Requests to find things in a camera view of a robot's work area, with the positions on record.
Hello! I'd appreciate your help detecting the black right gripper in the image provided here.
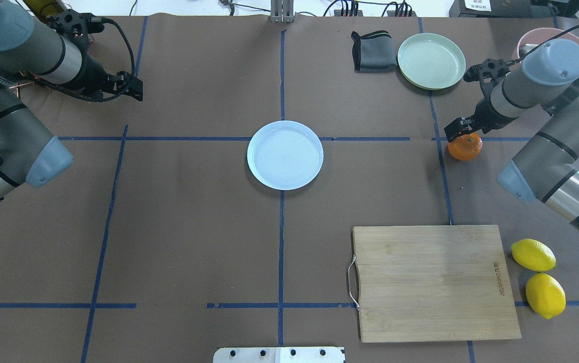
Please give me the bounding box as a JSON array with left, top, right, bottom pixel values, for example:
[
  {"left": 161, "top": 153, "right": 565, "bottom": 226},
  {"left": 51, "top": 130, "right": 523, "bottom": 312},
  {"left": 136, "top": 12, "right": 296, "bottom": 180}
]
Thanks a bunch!
[{"left": 444, "top": 59, "right": 515, "bottom": 142}]

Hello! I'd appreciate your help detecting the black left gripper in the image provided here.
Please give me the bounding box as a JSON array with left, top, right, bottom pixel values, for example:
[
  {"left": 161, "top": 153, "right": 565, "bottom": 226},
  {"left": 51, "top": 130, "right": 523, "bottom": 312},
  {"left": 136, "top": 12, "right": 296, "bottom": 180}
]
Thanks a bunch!
[{"left": 47, "top": 9, "right": 144, "bottom": 102}]

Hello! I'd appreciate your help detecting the orange mandarin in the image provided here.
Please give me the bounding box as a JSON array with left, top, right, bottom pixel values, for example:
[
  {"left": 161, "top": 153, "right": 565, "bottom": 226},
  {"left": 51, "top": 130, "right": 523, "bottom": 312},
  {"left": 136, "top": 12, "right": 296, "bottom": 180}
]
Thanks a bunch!
[{"left": 447, "top": 133, "right": 483, "bottom": 161}]

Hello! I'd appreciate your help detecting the light blue plate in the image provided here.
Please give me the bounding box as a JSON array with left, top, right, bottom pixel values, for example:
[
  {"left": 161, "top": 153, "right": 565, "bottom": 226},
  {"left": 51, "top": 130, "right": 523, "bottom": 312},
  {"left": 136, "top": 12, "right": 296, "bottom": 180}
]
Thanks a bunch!
[{"left": 247, "top": 120, "right": 324, "bottom": 191}]

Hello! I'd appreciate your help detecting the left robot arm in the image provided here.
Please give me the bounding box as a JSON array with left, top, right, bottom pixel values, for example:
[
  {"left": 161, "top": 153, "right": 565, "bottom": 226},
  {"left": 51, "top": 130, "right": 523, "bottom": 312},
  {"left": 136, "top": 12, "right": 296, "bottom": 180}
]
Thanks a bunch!
[{"left": 0, "top": 1, "right": 143, "bottom": 202}]

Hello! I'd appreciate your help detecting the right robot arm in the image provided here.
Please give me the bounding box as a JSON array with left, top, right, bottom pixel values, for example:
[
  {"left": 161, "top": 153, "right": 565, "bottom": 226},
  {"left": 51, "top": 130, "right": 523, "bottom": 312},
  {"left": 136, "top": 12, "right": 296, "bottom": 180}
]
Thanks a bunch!
[{"left": 444, "top": 38, "right": 579, "bottom": 230}]

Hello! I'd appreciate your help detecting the mint green plate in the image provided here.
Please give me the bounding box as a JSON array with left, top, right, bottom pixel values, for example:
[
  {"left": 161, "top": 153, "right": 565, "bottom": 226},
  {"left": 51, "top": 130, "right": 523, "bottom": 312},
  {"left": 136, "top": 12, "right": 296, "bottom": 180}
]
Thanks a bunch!
[{"left": 397, "top": 33, "right": 467, "bottom": 90}]

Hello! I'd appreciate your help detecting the dark grey folded cloth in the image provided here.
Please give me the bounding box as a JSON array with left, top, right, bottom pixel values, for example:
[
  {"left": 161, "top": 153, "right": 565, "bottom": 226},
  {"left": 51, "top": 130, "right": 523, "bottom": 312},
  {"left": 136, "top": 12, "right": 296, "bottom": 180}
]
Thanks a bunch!
[{"left": 351, "top": 30, "right": 398, "bottom": 73}]

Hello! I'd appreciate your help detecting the pink bowl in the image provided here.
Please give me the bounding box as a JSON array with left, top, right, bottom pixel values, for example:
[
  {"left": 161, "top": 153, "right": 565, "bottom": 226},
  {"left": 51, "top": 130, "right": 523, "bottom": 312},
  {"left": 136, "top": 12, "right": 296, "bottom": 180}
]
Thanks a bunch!
[{"left": 513, "top": 27, "right": 579, "bottom": 59}]

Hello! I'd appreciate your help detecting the yellow lemon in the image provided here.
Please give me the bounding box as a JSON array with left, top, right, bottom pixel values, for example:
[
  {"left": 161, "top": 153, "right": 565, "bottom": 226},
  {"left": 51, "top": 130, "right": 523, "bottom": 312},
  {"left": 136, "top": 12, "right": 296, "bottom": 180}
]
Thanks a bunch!
[
  {"left": 511, "top": 238, "right": 557, "bottom": 273},
  {"left": 525, "top": 273, "right": 566, "bottom": 320}
]

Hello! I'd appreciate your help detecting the bamboo cutting board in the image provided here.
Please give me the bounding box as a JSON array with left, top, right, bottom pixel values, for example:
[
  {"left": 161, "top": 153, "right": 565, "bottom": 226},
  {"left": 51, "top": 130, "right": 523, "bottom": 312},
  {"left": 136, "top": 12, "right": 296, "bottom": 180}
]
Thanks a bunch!
[{"left": 352, "top": 225, "right": 522, "bottom": 344}]

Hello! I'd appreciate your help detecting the copper wire bottle rack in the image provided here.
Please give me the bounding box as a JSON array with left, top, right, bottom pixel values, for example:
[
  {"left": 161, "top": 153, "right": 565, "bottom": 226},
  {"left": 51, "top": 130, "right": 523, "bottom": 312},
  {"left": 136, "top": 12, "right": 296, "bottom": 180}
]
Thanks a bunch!
[{"left": 12, "top": 17, "right": 82, "bottom": 90}]

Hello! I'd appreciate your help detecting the aluminium frame post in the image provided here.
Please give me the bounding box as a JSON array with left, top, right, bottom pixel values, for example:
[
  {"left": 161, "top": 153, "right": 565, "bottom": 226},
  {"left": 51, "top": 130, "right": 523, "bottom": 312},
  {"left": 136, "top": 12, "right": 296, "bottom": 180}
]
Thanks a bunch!
[{"left": 270, "top": 0, "right": 295, "bottom": 23}]

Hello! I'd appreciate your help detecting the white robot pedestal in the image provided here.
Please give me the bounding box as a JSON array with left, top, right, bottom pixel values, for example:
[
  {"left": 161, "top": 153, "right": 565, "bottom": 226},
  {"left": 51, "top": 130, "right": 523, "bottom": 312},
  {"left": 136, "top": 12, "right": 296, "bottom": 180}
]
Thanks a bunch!
[{"left": 213, "top": 346, "right": 346, "bottom": 362}]

